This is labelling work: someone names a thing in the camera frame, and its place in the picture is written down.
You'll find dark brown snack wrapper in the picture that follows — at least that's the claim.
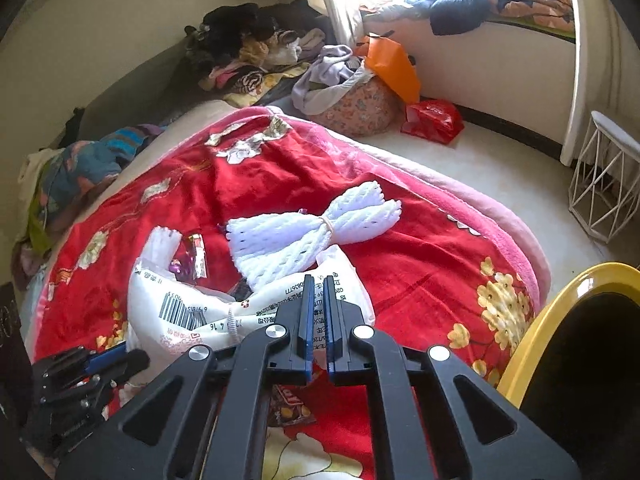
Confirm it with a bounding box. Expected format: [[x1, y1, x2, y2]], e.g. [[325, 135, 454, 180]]
[[269, 384, 318, 427]]

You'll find white wire stool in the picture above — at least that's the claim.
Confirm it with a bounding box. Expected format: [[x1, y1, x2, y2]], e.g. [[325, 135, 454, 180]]
[[567, 110, 640, 246]]

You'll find lavender garment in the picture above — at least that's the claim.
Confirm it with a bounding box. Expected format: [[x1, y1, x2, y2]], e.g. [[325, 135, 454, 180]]
[[291, 44, 372, 116]]

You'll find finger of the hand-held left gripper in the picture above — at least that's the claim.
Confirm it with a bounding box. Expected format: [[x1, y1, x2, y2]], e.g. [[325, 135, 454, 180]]
[[42, 349, 151, 411], [34, 344, 127, 378]]

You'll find pile of dark clothes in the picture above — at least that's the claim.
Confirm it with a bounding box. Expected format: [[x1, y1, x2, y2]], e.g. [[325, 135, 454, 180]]
[[184, 0, 328, 108]]

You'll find white printed plastic bag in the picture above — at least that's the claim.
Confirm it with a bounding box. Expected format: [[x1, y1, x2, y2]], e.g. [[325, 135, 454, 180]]
[[126, 249, 377, 367]]

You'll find white foam net bundle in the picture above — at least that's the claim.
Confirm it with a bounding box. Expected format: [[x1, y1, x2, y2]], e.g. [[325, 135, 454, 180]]
[[226, 180, 404, 292]]

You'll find red snack wrapper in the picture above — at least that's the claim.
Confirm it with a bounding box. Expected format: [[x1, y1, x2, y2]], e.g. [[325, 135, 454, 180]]
[[172, 233, 209, 281]]

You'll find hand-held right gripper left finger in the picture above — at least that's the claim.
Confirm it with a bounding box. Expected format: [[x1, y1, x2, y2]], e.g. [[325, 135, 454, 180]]
[[55, 275, 316, 480]]

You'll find dark cabinet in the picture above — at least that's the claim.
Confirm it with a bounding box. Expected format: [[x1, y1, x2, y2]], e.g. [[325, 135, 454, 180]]
[[0, 280, 33, 413]]

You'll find red plastic bag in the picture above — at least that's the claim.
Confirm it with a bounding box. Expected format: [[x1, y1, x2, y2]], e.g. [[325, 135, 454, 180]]
[[400, 99, 466, 147]]

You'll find floral fabric bag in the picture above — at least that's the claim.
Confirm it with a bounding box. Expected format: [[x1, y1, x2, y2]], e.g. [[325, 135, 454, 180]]
[[305, 74, 402, 137]]

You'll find white curtain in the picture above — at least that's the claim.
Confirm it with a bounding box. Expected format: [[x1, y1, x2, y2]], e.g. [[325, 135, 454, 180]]
[[559, 0, 618, 167], [309, 0, 373, 48]]

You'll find red floral blanket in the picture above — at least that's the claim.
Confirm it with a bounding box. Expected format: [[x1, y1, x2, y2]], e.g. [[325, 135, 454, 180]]
[[32, 107, 553, 480]]

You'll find blue patterned garment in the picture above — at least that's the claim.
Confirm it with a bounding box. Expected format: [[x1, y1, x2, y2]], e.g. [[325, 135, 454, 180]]
[[27, 124, 167, 253]]

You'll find orange floral quilt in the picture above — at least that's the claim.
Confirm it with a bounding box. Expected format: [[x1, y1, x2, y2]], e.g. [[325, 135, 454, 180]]
[[486, 0, 576, 33]]

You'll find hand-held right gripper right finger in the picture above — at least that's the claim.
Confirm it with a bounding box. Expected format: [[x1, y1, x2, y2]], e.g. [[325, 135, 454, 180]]
[[322, 275, 583, 480]]

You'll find beige bed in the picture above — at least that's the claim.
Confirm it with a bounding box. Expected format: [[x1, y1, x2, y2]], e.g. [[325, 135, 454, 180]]
[[75, 97, 243, 161]]

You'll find orange bag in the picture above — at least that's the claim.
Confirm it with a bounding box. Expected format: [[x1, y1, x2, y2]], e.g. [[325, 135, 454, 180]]
[[364, 35, 422, 106]]

